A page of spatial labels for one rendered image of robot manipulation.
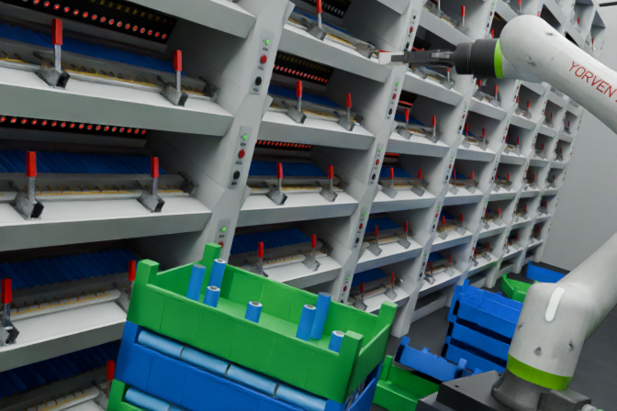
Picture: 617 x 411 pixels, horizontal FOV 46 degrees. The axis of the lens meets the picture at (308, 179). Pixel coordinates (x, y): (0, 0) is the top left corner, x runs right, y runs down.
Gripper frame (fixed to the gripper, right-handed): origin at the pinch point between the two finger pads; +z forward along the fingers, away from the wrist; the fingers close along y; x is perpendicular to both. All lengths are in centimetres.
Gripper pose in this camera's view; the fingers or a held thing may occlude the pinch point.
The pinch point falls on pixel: (393, 59)
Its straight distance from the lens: 183.3
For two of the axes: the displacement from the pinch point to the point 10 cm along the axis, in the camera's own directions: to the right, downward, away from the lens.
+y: 4.7, 0.0, 8.9
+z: -8.8, -0.7, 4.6
